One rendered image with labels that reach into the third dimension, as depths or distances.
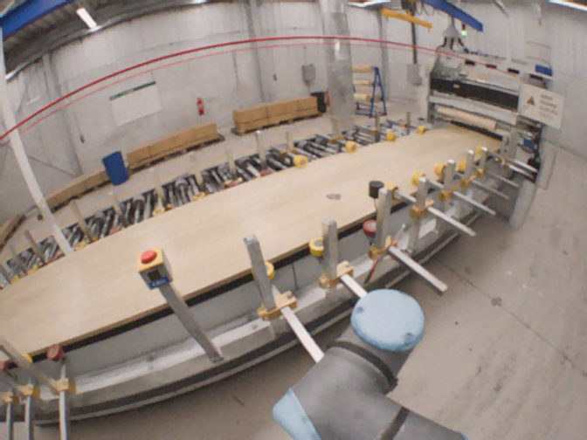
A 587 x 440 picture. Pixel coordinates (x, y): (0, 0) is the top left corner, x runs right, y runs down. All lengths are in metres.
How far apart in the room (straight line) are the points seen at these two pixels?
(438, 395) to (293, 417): 1.50
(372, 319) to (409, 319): 0.04
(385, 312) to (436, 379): 1.47
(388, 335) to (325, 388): 0.09
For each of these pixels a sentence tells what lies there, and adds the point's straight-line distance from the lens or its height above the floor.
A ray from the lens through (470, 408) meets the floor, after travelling 1.79.
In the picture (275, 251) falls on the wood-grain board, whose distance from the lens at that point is 1.00.
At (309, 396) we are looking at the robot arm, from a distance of 0.27.
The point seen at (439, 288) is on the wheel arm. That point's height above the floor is 0.86.
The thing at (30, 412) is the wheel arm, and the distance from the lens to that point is 1.36.
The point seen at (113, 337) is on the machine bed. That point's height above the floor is 0.80.
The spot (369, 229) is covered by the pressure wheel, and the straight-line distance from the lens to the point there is 1.08.
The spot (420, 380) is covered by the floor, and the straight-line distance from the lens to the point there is 1.72.
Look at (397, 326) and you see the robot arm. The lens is 0.29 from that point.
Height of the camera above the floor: 1.55
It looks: 34 degrees down
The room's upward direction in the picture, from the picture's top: 8 degrees counter-clockwise
